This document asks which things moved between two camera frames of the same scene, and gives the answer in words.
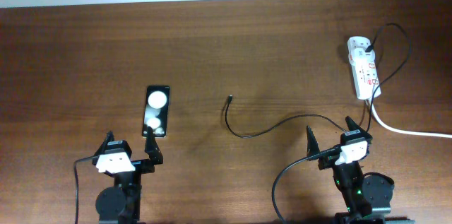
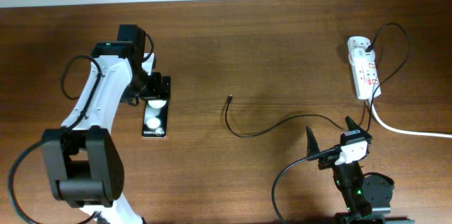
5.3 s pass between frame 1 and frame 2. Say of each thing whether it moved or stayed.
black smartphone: stayed
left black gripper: moved
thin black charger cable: stayed
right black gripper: stayed
